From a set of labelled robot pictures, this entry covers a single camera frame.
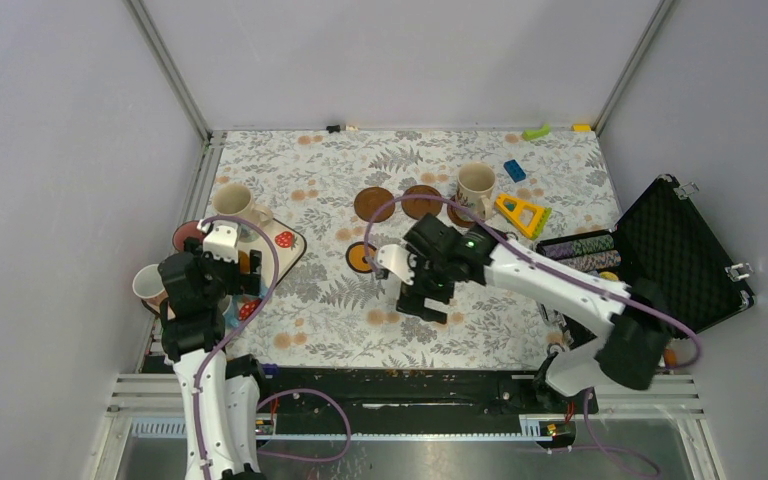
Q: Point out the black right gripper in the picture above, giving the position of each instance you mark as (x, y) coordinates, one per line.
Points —
(412, 297)

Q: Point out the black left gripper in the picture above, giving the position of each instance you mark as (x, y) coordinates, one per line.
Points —
(241, 283)

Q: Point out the brown wooden coaster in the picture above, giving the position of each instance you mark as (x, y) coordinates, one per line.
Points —
(369, 200)
(421, 200)
(462, 215)

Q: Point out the brown wooden coaster top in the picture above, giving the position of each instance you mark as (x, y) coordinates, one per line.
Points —
(369, 200)

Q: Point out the cream mug with handle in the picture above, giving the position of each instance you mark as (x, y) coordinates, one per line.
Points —
(476, 183)

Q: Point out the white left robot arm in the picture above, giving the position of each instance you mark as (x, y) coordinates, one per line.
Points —
(219, 395)

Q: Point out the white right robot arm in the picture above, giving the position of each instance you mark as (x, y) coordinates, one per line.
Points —
(628, 337)

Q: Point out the yellow black-rimmed coaster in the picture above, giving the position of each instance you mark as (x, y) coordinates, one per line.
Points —
(356, 257)

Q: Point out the pink mug white inside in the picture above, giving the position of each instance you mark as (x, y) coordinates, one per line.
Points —
(148, 286)

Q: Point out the floral tablecloth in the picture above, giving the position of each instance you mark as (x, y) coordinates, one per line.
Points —
(323, 314)

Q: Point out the blue mug yellow inside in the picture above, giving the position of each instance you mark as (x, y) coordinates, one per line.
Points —
(240, 307)

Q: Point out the pink mug dark rim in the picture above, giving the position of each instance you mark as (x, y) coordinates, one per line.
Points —
(187, 234)

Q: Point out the cream mug far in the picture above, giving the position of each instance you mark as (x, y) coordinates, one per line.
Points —
(237, 200)

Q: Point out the white mushroom pattern tray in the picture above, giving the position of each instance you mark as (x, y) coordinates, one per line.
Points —
(289, 244)

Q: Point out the yellow toy shape sorter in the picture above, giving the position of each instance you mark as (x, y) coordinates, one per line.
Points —
(528, 219)

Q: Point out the blue toy brick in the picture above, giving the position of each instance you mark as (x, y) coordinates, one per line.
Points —
(514, 170)

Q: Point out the green plastic block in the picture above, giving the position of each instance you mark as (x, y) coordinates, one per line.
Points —
(534, 134)

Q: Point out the black poker chip case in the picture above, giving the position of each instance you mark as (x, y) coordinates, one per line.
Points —
(663, 238)

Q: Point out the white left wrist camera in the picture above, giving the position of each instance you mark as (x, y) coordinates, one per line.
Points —
(220, 242)

